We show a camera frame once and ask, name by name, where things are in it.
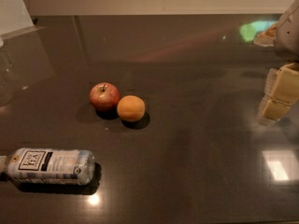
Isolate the orange fruit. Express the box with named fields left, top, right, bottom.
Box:
left=117, top=95, right=145, bottom=122

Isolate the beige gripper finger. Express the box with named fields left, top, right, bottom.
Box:
left=253, top=22, right=278, bottom=47
left=257, top=63, right=299, bottom=126

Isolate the clear plastic water bottle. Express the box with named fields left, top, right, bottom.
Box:
left=0, top=147, right=95, bottom=186

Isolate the red apple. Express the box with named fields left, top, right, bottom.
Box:
left=89, top=82, right=120, bottom=112

